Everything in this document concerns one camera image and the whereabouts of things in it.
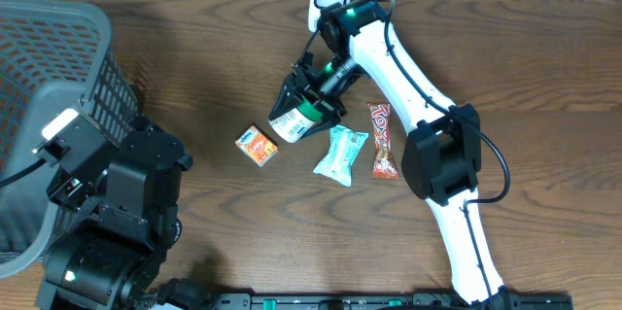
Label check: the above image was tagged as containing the teal snack pack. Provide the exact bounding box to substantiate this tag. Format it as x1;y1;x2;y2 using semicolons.
313;125;368;188

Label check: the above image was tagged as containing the green lid jar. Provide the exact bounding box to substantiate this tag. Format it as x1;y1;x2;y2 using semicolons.
269;98;322;143

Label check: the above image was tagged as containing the orange tissue box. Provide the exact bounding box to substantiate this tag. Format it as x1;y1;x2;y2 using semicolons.
235;125;278;167

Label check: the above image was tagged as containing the grey plastic basket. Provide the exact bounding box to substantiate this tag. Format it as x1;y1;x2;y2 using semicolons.
1;0;139;278

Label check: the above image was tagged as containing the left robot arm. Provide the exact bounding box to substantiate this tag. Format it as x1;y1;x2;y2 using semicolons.
36;115;193;309

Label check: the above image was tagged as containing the orange candy bar wrapper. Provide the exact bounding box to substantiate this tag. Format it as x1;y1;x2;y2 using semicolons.
367;102;398;179

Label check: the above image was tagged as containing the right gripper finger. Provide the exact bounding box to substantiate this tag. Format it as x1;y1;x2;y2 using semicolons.
303;103;347;137
268;72;307;121

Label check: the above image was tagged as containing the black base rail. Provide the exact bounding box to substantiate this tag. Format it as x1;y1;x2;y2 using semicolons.
145;291;574;310

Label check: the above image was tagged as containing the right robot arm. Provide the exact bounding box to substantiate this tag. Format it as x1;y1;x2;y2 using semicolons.
268;0;507;309

